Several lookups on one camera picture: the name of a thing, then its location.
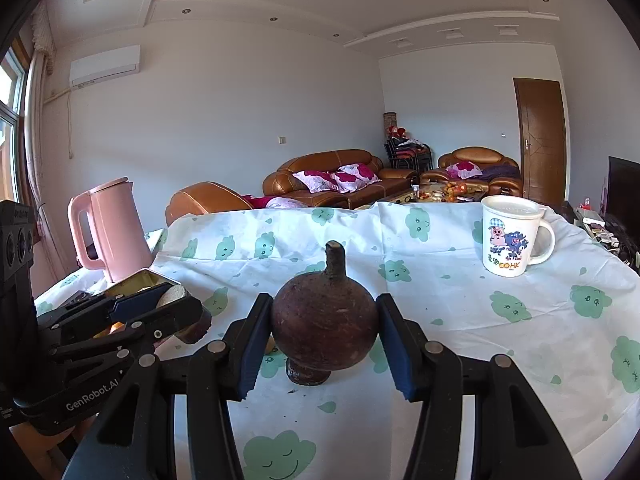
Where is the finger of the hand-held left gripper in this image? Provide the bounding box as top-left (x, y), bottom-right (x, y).
top-left (36, 282), bottom-right (175, 333)
top-left (47, 296), bottom-right (213, 361)

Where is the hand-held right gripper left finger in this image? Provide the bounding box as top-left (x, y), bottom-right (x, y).
top-left (60, 292), bottom-right (275, 480)

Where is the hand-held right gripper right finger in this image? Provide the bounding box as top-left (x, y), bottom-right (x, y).
top-left (375, 292), bottom-right (583, 480)

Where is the small dark jar pale lid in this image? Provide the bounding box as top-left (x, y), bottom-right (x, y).
top-left (159, 284), bottom-right (213, 345)

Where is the purple round beetroot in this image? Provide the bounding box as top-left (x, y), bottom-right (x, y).
top-left (271, 240), bottom-right (379, 371)

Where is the white tablecloth green cloud print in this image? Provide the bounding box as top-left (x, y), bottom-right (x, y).
top-left (32, 201), bottom-right (640, 480)

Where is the pink electric kettle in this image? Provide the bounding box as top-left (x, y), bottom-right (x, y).
top-left (67, 176), bottom-right (152, 283)

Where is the brown leather armchair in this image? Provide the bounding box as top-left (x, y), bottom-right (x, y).
top-left (420, 146), bottom-right (523, 198)
top-left (165, 181), bottom-right (256, 227)

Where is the pink crumpled cloth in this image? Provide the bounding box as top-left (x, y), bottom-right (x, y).
top-left (245, 195), bottom-right (306, 209)

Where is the white cartoon print mug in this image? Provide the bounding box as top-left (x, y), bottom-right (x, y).
top-left (481, 195), bottom-right (556, 278)

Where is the cluttered coffee table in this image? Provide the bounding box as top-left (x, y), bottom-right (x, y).
top-left (372, 182), bottom-right (488, 206)

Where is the pink floral pillow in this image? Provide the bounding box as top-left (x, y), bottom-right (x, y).
top-left (292, 170), bottom-right (341, 193)
top-left (446, 161), bottom-right (483, 180)
top-left (332, 162), bottom-right (381, 193)

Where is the pale curtain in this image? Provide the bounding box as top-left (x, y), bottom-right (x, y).
top-left (25, 5), bottom-right (71, 271)

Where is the stack of dark chairs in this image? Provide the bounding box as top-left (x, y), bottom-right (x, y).
top-left (384, 140), bottom-right (432, 173)

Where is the brown leather sofa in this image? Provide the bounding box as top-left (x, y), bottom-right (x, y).
top-left (262, 149), bottom-right (418, 209)

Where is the purple blanket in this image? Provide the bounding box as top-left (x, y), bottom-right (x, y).
top-left (480, 164), bottom-right (521, 181)

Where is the window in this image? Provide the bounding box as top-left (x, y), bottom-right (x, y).
top-left (0, 35), bottom-right (31, 201)

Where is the cluttered television stand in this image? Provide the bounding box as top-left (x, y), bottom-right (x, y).
top-left (565, 200), bottom-right (640, 271)

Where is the brown wooden door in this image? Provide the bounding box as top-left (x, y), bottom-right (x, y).
top-left (513, 77), bottom-right (567, 206)

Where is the black television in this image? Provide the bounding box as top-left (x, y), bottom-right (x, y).
top-left (606, 156), bottom-right (640, 233)

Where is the white wall air conditioner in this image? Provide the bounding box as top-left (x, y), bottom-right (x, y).
top-left (69, 45), bottom-right (142, 90)

